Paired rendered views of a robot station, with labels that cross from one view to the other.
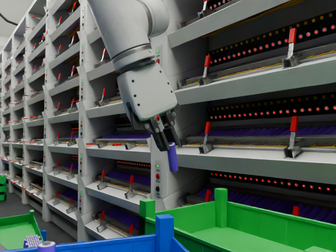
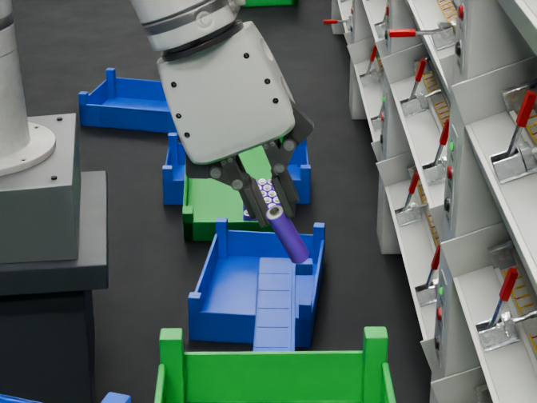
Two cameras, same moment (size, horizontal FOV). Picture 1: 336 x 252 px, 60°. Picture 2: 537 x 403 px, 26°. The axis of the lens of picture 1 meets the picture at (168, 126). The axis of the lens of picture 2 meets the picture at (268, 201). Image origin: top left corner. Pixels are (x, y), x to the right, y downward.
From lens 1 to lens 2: 0.73 m
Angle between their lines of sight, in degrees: 45
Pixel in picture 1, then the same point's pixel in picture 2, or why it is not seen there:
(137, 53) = (171, 33)
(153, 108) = (223, 141)
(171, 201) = (467, 250)
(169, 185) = (466, 208)
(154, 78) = (227, 74)
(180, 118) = not seen: hidden behind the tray
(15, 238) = not seen: hidden behind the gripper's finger
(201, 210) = (319, 365)
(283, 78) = not seen: outside the picture
